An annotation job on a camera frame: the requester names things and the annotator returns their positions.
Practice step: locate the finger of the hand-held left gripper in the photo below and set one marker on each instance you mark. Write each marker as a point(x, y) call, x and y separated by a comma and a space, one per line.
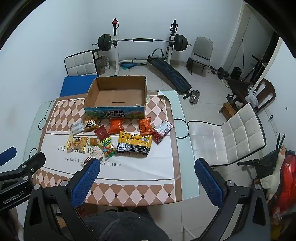
point(30, 165)
point(8, 155)

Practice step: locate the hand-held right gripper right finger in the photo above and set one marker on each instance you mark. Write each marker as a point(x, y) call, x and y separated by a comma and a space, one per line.
point(208, 183)

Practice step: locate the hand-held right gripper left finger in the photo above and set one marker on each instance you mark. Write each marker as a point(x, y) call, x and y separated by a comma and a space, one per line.
point(85, 183)

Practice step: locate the white wafer packet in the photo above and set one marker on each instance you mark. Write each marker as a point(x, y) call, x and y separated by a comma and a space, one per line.
point(92, 154)

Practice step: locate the green candy packet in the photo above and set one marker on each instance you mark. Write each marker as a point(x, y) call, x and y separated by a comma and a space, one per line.
point(106, 147)

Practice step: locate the yellow biscuit packet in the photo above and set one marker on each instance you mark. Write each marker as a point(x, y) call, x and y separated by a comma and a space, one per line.
point(77, 141)

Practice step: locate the round orange snack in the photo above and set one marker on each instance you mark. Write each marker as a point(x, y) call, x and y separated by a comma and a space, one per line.
point(93, 141)

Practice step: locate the dark red snack packet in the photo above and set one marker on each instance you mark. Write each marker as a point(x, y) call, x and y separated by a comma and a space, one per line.
point(101, 132)

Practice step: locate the white grey snack packet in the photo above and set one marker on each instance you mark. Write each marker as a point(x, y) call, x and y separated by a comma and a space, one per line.
point(77, 127)

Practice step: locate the panda print snack packet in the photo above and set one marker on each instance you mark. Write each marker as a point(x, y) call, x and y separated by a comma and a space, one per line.
point(90, 124)

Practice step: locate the yellow black snack packet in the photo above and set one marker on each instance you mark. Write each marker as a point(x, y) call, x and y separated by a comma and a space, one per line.
point(134, 142)

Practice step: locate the orange snack packet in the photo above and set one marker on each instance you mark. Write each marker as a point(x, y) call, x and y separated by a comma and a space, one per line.
point(115, 125)
point(145, 126)

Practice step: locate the red white snack packet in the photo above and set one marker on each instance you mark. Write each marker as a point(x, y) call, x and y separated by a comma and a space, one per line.
point(163, 131)

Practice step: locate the cardboard box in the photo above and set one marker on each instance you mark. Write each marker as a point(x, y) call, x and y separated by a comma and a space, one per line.
point(115, 97)

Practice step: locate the person's left forearm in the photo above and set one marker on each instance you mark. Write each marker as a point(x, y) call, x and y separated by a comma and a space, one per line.
point(11, 220)

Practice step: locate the person's dark fleece clothing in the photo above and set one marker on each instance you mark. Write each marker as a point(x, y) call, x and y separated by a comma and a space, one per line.
point(124, 227)

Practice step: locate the white padded chair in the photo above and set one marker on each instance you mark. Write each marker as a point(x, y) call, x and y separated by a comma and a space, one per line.
point(79, 63)
point(240, 132)

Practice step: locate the white stuffed duck toy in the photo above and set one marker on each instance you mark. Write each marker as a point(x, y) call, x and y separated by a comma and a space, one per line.
point(272, 176)

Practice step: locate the wooden stool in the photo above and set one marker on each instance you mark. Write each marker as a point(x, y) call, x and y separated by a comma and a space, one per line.
point(227, 109)

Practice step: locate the red bag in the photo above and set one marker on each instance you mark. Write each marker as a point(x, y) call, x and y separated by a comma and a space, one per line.
point(288, 185)

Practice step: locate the chrome dumbbell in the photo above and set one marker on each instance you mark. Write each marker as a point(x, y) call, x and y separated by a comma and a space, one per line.
point(196, 93)
point(193, 100)

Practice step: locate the blue cushion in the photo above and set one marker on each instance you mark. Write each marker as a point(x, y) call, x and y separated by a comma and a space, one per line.
point(76, 85)

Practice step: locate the white plastic bag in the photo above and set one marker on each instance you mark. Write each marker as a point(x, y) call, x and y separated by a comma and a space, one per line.
point(251, 98)

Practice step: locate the white sneakers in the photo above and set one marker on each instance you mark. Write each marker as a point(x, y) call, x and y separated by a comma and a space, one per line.
point(225, 83)

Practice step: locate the dark wooden table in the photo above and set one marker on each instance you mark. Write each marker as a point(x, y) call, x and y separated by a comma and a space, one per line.
point(238, 84)

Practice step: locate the wooden chair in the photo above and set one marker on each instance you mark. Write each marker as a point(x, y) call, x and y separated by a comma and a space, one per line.
point(266, 90)

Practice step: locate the black plate dumbbell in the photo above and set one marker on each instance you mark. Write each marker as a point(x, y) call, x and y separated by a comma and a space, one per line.
point(222, 73)

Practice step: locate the black speaker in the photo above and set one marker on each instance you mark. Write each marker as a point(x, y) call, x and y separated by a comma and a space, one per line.
point(236, 73)

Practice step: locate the black sit-up bench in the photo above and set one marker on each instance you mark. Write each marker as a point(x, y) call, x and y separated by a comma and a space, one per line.
point(171, 74)

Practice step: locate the glass jar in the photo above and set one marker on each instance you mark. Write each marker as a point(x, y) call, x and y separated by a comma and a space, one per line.
point(100, 66)

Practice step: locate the black weight plate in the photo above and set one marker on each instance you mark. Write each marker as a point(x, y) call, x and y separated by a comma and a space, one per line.
point(189, 64)

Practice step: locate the teal exercise disc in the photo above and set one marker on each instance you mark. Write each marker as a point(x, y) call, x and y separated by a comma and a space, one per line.
point(128, 66)

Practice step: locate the black exercise stand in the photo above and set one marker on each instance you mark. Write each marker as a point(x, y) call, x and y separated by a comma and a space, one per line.
point(255, 67)

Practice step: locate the white barbell rack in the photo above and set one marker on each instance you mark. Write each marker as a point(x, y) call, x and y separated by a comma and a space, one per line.
point(116, 60)

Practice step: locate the short metal bar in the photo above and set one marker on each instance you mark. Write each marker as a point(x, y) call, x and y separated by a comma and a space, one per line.
point(200, 55)

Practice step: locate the grey chair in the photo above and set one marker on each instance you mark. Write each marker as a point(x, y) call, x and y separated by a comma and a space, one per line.
point(203, 47)

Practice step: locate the barbell with black plates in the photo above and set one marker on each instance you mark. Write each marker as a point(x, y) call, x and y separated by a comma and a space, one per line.
point(105, 42)

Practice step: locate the white door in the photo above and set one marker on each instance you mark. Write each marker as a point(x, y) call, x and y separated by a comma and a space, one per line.
point(249, 37)

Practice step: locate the black metal frame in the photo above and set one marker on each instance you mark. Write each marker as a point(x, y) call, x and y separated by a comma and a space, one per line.
point(266, 162)

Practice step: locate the white wall socket strip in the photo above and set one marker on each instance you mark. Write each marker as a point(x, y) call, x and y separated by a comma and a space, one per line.
point(271, 120)

